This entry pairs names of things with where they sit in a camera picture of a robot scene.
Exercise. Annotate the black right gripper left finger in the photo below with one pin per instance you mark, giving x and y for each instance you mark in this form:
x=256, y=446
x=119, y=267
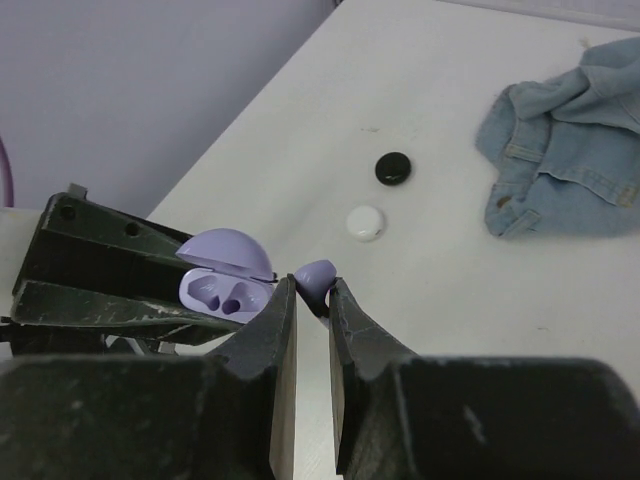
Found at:
x=229, y=414

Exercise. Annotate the purple earbud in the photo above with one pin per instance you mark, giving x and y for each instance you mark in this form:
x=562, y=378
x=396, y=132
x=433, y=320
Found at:
x=313, y=282

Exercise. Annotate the crumpled blue denim cloth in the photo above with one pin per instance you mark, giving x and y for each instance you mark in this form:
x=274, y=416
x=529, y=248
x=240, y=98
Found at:
x=567, y=150

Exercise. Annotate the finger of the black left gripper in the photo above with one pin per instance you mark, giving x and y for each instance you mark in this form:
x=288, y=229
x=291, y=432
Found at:
x=43, y=304
x=79, y=242

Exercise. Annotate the purple round charging case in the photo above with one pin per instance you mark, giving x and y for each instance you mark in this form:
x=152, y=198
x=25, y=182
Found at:
x=231, y=279

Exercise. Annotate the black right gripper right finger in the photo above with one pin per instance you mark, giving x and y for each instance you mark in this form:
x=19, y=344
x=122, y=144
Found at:
x=400, y=415

